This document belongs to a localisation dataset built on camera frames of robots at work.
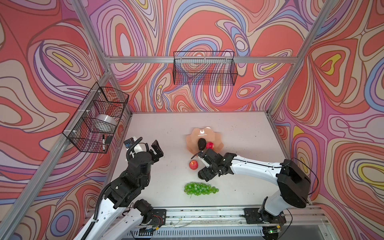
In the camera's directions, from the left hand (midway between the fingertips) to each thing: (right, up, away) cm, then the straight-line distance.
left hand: (152, 145), depth 68 cm
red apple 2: (+30, -3, +26) cm, 39 cm away
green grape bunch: (+22, -25, +10) cm, 34 cm away
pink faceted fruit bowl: (+18, 0, +31) cm, 36 cm away
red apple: (+19, -14, +19) cm, 31 cm away
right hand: (+28, -19, +17) cm, 38 cm away
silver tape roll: (-23, +12, +6) cm, 26 cm away
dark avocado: (+25, -2, +29) cm, 38 cm away
